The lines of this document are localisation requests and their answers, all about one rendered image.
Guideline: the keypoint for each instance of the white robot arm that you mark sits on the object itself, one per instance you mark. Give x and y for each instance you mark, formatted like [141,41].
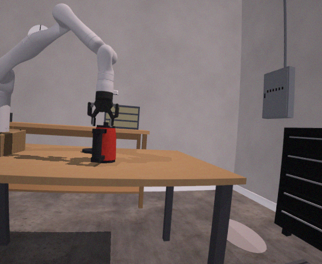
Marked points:
[37,41]

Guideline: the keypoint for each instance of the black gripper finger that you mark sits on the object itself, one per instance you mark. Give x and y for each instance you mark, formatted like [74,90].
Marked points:
[93,119]
[116,106]

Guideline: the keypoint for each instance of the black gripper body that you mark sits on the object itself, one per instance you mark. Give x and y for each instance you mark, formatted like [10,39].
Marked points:
[104,97]

